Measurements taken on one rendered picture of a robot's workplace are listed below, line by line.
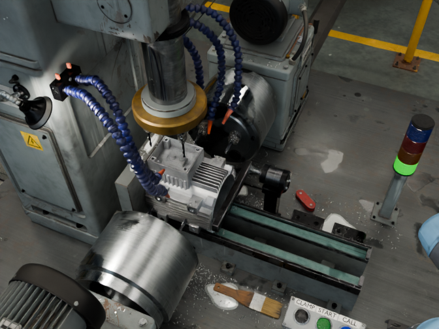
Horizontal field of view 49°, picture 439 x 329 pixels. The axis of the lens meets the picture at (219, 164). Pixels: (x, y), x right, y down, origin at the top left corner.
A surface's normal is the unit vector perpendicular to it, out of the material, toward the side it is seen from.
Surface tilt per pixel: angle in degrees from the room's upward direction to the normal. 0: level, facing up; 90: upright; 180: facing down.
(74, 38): 90
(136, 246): 9
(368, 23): 0
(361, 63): 0
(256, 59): 0
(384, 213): 90
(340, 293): 90
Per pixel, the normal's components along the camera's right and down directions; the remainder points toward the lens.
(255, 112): 0.66, -0.24
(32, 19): 0.91, 0.29
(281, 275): -0.40, 0.69
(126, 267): 0.14, -0.61
